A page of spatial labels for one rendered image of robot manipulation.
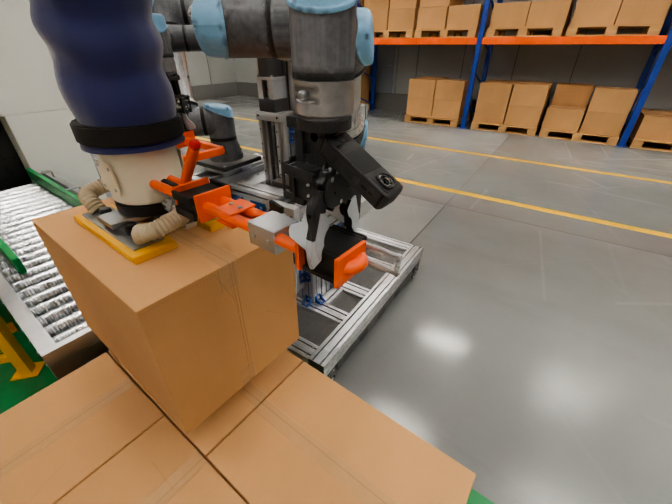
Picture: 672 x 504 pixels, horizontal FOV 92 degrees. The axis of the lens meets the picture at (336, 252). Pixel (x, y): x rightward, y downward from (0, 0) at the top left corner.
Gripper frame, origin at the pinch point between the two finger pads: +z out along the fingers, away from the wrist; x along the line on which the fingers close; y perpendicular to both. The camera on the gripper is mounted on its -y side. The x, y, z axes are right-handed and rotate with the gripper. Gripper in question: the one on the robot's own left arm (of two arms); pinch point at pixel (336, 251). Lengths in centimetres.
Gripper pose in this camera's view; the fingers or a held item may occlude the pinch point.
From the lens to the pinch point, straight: 51.9
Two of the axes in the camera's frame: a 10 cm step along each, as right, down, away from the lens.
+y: -7.9, -3.4, 5.1
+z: -0.1, 8.3, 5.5
